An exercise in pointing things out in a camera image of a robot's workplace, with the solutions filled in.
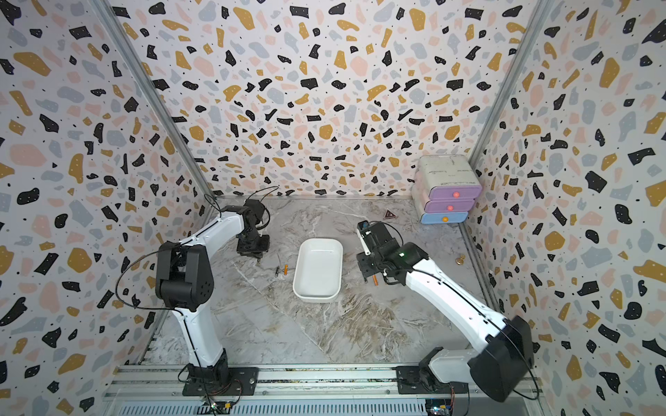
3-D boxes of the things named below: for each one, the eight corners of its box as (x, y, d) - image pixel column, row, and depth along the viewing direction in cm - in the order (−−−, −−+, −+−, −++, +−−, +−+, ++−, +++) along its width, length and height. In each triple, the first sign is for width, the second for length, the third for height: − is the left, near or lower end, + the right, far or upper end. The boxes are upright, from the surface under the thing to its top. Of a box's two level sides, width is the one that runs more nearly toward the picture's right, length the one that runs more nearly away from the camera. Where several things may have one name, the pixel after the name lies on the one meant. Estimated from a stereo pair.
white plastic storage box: (291, 304, 91) (287, 296, 86) (299, 247, 107) (297, 237, 102) (342, 304, 91) (341, 297, 86) (343, 247, 107) (343, 237, 102)
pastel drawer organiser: (418, 228, 114) (431, 189, 96) (411, 194, 128) (421, 154, 110) (464, 228, 114) (485, 189, 96) (451, 194, 128) (468, 154, 111)
